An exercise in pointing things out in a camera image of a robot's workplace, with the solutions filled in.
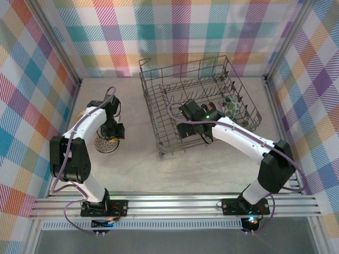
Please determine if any purple geometric pattern bowl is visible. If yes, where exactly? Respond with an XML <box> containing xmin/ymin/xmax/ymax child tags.
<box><xmin>94</xmin><ymin>132</ymin><xmax>121</xmax><ymax>155</ymax></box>

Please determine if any dark bowl with leaf print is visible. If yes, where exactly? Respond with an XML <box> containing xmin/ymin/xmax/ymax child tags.
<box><xmin>207</xmin><ymin>101</ymin><xmax>221</xmax><ymax>114</ymax></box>

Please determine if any green leaf pattern bowl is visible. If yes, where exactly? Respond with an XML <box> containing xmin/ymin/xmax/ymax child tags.
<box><xmin>221</xmin><ymin>96</ymin><xmax>240</xmax><ymax>120</ymax></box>

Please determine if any grey wire dish rack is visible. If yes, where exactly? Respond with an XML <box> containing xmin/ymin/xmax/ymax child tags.
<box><xmin>139</xmin><ymin>55</ymin><xmax>263</xmax><ymax>159</ymax></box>

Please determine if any left controller board with LEDs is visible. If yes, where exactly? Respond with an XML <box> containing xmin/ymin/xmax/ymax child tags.
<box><xmin>91</xmin><ymin>216</ymin><xmax>115</xmax><ymax>230</ymax></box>

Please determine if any controller board with leds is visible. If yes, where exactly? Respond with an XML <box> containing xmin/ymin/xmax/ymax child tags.
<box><xmin>241</xmin><ymin>216</ymin><xmax>262</xmax><ymax>233</ymax></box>
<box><xmin>91</xmin><ymin>216</ymin><xmax>115</xmax><ymax>230</ymax></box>

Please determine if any right controller board with LEDs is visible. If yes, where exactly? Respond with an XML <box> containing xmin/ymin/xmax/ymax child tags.
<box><xmin>241</xmin><ymin>216</ymin><xmax>262</xmax><ymax>233</ymax></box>

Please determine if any thin black right gripper cable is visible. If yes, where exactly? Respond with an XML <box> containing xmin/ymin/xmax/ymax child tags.
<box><xmin>198</xmin><ymin>132</ymin><xmax>214</xmax><ymax>145</ymax></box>

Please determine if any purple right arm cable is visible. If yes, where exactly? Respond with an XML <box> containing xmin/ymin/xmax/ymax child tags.
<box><xmin>168</xmin><ymin>102</ymin><xmax>308</xmax><ymax>235</ymax></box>

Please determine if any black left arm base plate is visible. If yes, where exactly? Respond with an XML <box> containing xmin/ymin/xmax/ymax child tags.
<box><xmin>80</xmin><ymin>199</ymin><xmax>130</xmax><ymax>218</ymax></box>

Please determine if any aluminium mounting rail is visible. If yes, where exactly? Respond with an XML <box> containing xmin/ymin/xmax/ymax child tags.
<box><xmin>28</xmin><ymin>192</ymin><xmax>321</xmax><ymax>220</ymax></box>

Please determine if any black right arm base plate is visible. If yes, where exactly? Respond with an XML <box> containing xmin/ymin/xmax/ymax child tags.
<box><xmin>221</xmin><ymin>197</ymin><xmax>271</xmax><ymax>216</ymax></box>

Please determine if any white slotted cable duct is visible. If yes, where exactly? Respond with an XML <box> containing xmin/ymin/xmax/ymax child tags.
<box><xmin>42</xmin><ymin>221</ymin><xmax>244</xmax><ymax>231</ymax></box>

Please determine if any aluminium frame post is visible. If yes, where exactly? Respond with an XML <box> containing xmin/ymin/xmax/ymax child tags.
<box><xmin>263</xmin><ymin>0</ymin><xmax>318</xmax><ymax>83</ymax></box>
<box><xmin>25</xmin><ymin>0</ymin><xmax>83</xmax><ymax>87</ymax></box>

